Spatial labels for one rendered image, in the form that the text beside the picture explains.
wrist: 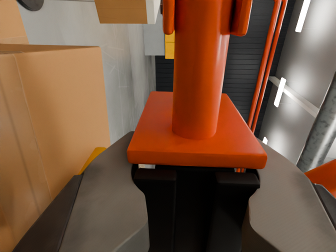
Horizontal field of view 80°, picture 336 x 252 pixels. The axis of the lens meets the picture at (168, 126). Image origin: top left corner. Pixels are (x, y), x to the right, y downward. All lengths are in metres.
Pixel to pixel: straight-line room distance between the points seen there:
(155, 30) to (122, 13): 5.85
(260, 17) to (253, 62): 2.00
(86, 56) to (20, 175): 0.17
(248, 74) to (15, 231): 11.51
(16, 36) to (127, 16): 0.80
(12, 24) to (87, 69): 0.79
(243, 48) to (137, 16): 9.78
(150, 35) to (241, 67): 5.61
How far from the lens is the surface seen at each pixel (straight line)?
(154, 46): 7.53
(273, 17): 8.21
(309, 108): 8.79
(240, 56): 11.23
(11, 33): 1.06
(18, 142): 0.19
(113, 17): 1.66
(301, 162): 7.00
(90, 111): 0.30
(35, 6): 2.18
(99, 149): 0.32
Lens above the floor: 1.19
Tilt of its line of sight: 2 degrees down
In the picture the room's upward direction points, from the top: 91 degrees clockwise
